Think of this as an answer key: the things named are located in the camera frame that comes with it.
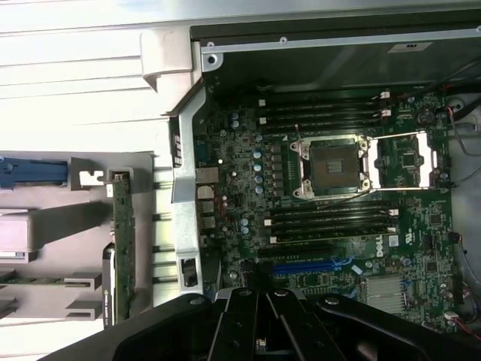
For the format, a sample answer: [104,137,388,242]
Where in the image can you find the blue expansion slot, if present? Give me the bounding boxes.
[272,262,335,276]

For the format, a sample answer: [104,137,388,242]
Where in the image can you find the black expansion slot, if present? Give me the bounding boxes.
[258,243,334,260]

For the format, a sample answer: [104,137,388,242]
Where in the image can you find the silver finned chipset heatsink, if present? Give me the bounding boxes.
[366,278,407,315]

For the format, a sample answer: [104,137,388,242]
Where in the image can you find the RAM slot with white clips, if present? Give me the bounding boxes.
[264,208,399,228]
[258,91,392,107]
[258,108,392,126]

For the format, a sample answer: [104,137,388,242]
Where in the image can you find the green Dell motherboard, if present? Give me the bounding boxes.
[193,86,467,332]

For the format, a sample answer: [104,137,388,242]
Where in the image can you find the CPU socket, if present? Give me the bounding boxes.
[291,135,371,199]

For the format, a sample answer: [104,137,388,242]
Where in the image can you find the grey plastic parts rack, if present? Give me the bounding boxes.
[0,150,157,356]

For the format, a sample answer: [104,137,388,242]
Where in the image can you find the blue plastic disk caddy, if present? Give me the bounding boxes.
[0,157,69,190]

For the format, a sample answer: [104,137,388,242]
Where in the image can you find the open black PC case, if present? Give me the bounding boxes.
[141,22,481,332]

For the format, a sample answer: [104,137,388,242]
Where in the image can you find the silver socket cover frame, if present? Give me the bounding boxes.
[366,131,439,191]

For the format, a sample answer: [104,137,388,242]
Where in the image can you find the thin red black wire bundle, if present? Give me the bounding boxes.
[446,105,481,157]

